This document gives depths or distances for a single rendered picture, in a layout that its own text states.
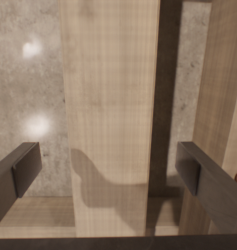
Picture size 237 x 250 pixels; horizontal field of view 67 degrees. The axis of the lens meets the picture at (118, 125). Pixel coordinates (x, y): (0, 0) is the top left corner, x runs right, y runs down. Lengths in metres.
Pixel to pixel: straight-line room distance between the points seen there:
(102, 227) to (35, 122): 0.27
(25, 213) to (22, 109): 0.24
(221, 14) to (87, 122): 0.23
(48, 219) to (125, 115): 0.33
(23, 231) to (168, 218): 0.32
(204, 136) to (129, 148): 0.14
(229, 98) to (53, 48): 0.33
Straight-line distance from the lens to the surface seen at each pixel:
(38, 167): 0.17
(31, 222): 0.48
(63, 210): 0.49
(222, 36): 0.30
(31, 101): 0.45
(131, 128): 0.21
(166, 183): 0.51
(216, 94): 0.29
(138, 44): 0.20
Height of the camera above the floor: 0.40
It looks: 73 degrees down
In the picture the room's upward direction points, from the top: 175 degrees clockwise
